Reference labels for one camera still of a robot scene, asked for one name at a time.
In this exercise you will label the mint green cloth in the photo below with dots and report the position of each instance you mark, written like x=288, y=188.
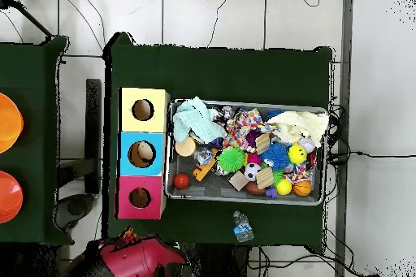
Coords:
x=195, y=121

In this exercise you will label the crushed clear plastic bottle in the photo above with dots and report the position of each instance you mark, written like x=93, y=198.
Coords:
x=243, y=226

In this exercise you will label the orange striped tiger plush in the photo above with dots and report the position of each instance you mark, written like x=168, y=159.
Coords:
x=128, y=235

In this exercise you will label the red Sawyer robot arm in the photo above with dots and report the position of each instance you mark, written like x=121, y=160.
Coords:
x=140, y=261

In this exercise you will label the shallow clear mesh bin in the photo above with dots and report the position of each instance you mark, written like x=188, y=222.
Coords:
x=170, y=186

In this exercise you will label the wooden box with three holes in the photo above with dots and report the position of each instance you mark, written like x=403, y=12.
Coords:
x=144, y=133

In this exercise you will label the toy hamburger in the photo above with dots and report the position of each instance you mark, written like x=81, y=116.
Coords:
x=184, y=148

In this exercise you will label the orange flat plastic toy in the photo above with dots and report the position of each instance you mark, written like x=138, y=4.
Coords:
x=203, y=169

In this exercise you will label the green furry monster toy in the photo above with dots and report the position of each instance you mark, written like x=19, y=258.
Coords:
x=232, y=159

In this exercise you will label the colourful polka dot cloth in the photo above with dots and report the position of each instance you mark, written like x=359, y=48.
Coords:
x=247, y=127

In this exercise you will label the red ball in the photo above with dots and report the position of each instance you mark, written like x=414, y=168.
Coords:
x=181, y=181

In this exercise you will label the dark green table cloth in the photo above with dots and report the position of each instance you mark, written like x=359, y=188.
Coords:
x=214, y=72
x=36, y=95

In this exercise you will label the blue spiky ball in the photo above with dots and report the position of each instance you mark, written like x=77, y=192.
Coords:
x=276, y=156

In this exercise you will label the large yellow ball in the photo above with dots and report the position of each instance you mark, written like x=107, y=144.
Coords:
x=297, y=153

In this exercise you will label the cream yellow cloth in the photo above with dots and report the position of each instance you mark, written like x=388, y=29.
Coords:
x=302, y=124

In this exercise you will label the orange toy basketball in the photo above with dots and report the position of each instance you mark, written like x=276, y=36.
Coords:
x=301, y=188

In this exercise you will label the black stand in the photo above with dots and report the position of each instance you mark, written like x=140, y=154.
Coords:
x=93, y=127

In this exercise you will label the orange bowl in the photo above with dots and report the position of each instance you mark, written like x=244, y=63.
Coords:
x=8, y=123
x=8, y=197

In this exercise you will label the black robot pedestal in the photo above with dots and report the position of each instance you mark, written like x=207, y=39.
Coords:
x=221, y=264

